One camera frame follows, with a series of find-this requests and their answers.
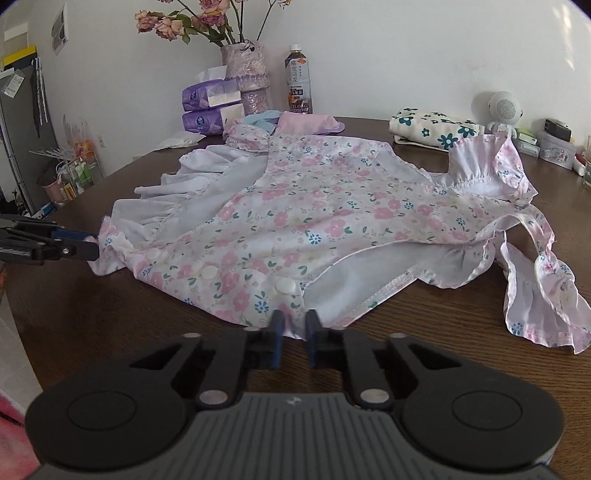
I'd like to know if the folded cream floral cloth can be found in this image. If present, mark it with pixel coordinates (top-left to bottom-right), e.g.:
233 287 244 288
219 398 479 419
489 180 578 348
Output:
389 107 485 151

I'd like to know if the small white floral tin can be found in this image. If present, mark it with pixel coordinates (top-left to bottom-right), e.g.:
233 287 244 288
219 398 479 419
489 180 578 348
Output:
536 131 576 170

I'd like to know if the white round speaker toy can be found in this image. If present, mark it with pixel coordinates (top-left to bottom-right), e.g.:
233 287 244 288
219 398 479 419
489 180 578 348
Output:
472 91 524 138

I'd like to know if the pink lace flower vase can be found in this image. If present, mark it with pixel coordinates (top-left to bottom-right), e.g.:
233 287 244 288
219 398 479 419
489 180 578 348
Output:
221 41 270 115

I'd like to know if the lower purple tissue pack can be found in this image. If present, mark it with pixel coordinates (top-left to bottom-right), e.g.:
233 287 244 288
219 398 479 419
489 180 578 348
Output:
182 103 245 136

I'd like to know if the upper purple tissue pack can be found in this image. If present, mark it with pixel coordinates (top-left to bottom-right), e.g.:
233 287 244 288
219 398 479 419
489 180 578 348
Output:
181 65 242 112

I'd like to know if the pink purple blue garment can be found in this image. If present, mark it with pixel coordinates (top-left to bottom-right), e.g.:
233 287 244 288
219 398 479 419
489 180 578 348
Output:
240 110 345 135

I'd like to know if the crumpled white tissue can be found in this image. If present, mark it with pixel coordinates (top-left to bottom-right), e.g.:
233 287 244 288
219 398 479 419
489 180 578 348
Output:
153 131 205 151

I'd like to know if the dried pink rose bouquet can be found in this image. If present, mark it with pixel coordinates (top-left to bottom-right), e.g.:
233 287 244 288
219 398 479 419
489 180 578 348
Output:
134 0 295 47

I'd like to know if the pink floral baby dress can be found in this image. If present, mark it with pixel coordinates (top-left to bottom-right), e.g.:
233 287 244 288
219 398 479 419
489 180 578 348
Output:
91 125 590 353

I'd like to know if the brown tea drink bottle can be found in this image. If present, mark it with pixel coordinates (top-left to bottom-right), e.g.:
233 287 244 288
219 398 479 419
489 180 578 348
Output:
284 44 312 114

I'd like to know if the purple tissue pack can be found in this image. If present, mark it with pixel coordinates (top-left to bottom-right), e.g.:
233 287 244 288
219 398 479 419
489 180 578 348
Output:
181 65 242 112
182 103 245 136

